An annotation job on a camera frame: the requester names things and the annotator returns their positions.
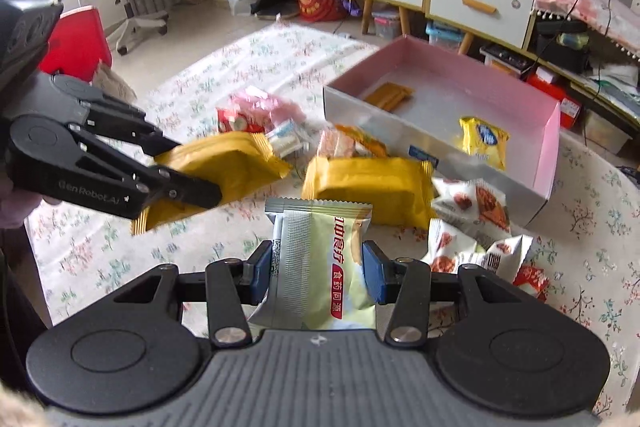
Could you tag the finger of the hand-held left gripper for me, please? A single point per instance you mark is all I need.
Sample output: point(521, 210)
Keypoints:
point(195, 196)
point(125, 122)

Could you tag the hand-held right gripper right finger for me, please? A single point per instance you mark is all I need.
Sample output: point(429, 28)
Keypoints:
point(375, 274)

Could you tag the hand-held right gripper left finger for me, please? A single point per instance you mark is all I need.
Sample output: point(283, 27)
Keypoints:
point(263, 274)

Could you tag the large yellow snack packet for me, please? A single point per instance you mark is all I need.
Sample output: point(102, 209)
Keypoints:
point(230, 162)
point(370, 189)

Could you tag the pale green snack packet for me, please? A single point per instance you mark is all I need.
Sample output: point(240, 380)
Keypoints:
point(320, 257)

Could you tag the white nut snack packet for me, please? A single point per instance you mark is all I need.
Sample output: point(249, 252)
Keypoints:
point(507, 254)
point(450, 249)
point(470, 202)

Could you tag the pink and red snack packet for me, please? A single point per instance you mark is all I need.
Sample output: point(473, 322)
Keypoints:
point(255, 112)

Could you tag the pink-lined cardboard box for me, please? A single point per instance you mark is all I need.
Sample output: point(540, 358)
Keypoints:
point(440, 177)

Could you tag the red plastic stool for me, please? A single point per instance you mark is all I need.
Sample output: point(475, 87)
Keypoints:
point(75, 42)

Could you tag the floral tablecloth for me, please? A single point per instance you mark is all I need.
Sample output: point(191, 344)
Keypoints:
point(165, 87)

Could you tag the small white candy packet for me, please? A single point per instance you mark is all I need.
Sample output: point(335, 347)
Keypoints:
point(289, 139)

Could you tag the clear orange cracker packet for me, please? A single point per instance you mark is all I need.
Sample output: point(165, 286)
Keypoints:
point(334, 146)

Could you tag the small red snack packet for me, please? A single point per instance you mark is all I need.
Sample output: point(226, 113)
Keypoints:
point(531, 281)

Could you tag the small yellow biscuit packet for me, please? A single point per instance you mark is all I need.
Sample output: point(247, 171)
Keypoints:
point(484, 142)

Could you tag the clear plastic storage box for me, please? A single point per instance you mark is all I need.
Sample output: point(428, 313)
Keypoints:
point(387, 24)

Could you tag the black storage basket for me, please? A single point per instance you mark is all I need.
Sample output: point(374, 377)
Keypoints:
point(562, 47)

